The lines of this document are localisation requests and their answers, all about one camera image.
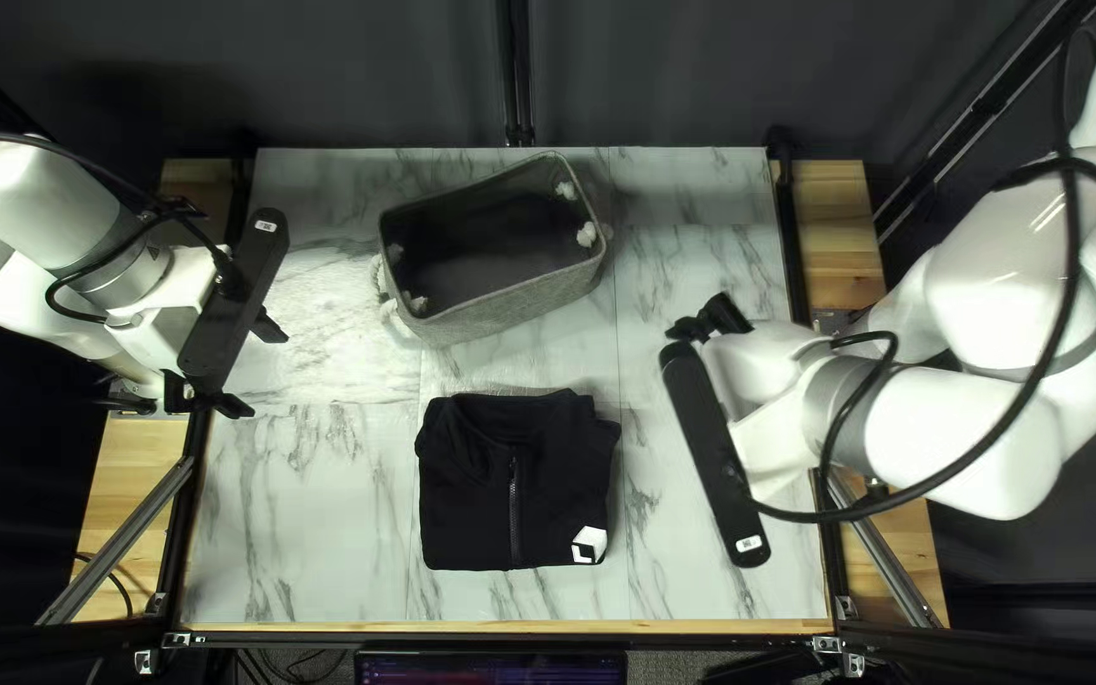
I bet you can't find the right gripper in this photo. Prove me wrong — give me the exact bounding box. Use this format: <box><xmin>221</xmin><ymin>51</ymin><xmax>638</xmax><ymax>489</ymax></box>
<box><xmin>665</xmin><ymin>292</ymin><xmax>833</xmax><ymax>502</ymax></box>

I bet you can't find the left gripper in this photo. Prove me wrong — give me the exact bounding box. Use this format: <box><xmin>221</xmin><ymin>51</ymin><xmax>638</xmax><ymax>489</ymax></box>
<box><xmin>107</xmin><ymin>247</ymin><xmax>290</xmax><ymax>421</ymax></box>

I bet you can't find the grey fabric basket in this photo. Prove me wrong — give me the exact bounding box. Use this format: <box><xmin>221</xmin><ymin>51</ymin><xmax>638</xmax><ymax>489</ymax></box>
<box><xmin>372</xmin><ymin>152</ymin><xmax>615</xmax><ymax>349</ymax></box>

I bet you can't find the black sweatshirt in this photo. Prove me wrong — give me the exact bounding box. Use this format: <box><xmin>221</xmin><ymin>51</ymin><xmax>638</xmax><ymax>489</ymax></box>
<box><xmin>413</xmin><ymin>387</ymin><xmax>623</xmax><ymax>573</ymax></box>

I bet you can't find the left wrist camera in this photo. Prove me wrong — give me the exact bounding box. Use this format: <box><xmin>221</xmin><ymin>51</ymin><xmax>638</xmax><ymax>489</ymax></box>
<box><xmin>176</xmin><ymin>208</ymin><xmax>291</xmax><ymax>393</ymax></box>

